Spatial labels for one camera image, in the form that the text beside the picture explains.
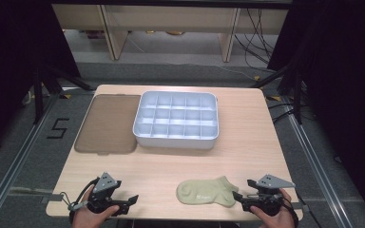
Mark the person's right hand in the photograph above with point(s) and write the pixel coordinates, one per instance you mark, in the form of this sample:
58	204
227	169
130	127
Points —
278	220

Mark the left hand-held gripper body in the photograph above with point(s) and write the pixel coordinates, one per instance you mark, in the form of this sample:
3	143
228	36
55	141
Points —
105	185

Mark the yellow floor tape piece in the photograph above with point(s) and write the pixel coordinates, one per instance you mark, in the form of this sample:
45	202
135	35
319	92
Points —
257	78
66	96
274	98

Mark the white divided storage box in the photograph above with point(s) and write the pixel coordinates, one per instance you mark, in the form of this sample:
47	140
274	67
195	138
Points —
176	139

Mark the person's left hand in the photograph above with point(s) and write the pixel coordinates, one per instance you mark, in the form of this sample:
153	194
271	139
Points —
87	218

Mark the light green sock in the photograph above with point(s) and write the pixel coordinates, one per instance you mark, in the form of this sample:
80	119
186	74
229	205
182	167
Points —
206	191

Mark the aluminium floor rail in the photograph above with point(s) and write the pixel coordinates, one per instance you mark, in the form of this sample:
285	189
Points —
15	161
316	164

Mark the black curtain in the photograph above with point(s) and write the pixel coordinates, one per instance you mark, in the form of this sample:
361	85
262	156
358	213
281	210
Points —
15	63
342	79

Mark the black metal stand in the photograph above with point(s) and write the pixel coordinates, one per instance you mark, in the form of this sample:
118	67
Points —
38	95
297	98

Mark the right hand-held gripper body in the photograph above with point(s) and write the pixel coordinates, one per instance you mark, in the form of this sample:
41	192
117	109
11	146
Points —
271	183

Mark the light wooden desk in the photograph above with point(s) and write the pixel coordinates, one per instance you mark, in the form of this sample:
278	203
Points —
171	17

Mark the brown translucent box lid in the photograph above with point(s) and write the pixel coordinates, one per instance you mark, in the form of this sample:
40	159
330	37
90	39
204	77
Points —
109	125

